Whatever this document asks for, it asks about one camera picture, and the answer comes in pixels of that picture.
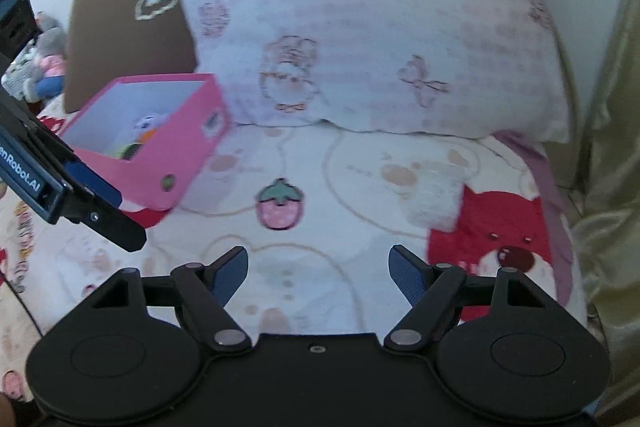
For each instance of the grey plush toy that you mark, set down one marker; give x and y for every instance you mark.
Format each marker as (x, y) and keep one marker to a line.
(50, 42)

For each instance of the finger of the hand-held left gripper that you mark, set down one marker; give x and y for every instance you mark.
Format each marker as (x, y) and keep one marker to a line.
(95, 184)
(115, 227)

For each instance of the purple plush toy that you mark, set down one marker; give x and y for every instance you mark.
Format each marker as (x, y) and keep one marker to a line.
(147, 123)

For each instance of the pink cardboard box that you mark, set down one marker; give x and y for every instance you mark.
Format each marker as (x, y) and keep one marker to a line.
(190, 142)

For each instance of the clear plastic box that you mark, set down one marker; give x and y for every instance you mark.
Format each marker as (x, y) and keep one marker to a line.
(432, 197)

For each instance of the gold curtain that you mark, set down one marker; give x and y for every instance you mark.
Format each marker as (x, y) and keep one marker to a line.
(610, 157)

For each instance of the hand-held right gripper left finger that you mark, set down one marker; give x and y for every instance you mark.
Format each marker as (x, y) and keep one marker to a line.
(232, 272)

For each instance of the printed blanket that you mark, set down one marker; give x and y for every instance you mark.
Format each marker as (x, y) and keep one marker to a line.
(325, 217)

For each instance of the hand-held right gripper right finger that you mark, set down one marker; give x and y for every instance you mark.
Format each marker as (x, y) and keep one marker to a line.
(407, 272)

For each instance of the pink checked pillow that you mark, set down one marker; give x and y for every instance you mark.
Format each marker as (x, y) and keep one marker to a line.
(360, 22)

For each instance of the brown pillow with cloud print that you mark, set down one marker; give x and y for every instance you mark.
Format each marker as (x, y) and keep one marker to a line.
(110, 42)

